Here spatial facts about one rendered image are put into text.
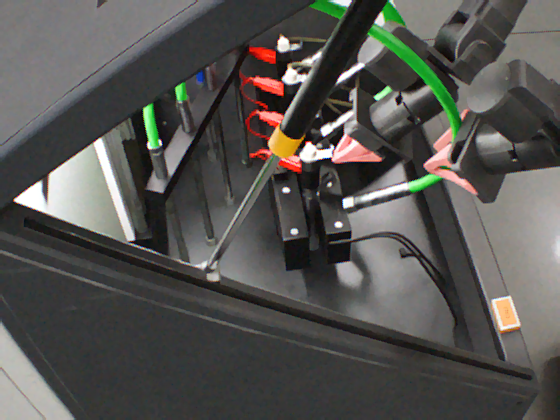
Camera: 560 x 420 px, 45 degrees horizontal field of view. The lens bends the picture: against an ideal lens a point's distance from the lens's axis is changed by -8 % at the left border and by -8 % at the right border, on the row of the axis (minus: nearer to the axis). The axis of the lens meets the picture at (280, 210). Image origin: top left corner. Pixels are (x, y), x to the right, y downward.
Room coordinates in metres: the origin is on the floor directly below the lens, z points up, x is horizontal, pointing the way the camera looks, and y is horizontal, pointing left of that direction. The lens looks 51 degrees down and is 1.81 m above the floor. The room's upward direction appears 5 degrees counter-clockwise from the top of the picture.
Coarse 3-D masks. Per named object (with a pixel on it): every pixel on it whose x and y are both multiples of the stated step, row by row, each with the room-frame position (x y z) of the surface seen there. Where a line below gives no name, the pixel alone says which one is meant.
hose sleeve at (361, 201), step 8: (400, 184) 0.55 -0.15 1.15; (408, 184) 0.54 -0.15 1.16; (368, 192) 0.56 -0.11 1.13; (376, 192) 0.56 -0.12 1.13; (384, 192) 0.55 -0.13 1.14; (392, 192) 0.55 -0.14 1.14; (400, 192) 0.54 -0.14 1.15; (408, 192) 0.54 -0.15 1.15; (360, 200) 0.56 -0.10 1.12; (368, 200) 0.55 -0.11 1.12; (376, 200) 0.55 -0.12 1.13; (384, 200) 0.55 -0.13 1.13; (360, 208) 0.56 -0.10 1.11
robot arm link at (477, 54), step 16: (400, 32) 0.65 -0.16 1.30; (368, 48) 0.66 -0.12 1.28; (384, 48) 0.63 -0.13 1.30; (416, 48) 0.65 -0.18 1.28; (432, 48) 0.64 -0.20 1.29; (464, 48) 0.64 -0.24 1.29; (480, 48) 0.63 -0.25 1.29; (368, 64) 0.63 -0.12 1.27; (384, 64) 0.63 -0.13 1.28; (400, 64) 0.63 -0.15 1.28; (448, 64) 0.63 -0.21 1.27; (464, 64) 0.63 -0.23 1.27; (480, 64) 0.62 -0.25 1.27; (384, 80) 0.63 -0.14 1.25; (400, 80) 0.62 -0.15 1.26; (464, 80) 0.62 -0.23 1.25
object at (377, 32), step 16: (320, 0) 0.58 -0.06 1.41; (336, 16) 0.57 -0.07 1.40; (384, 32) 0.56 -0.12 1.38; (400, 48) 0.55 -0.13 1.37; (416, 64) 0.54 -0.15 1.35; (432, 80) 0.54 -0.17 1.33; (448, 96) 0.53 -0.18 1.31; (144, 112) 0.64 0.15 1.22; (448, 112) 0.53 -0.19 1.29; (160, 144) 0.64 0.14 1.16; (432, 176) 0.53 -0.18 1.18
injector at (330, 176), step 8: (304, 160) 0.65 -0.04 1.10; (312, 160) 0.65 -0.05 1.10; (320, 160) 0.66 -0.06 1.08; (304, 168) 0.65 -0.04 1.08; (312, 168) 0.65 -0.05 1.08; (320, 168) 0.66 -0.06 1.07; (304, 176) 0.65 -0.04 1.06; (312, 176) 0.65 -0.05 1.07; (320, 176) 0.66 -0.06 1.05; (328, 176) 0.66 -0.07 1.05; (304, 184) 0.65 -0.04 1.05; (312, 184) 0.65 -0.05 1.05; (320, 184) 0.66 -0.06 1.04; (312, 192) 0.65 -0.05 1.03; (312, 200) 0.65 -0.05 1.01; (312, 208) 0.65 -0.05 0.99; (312, 216) 0.65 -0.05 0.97; (312, 224) 0.65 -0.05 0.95; (312, 232) 0.65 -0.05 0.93; (312, 240) 0.65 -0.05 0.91; (312, 248) 0.65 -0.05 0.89
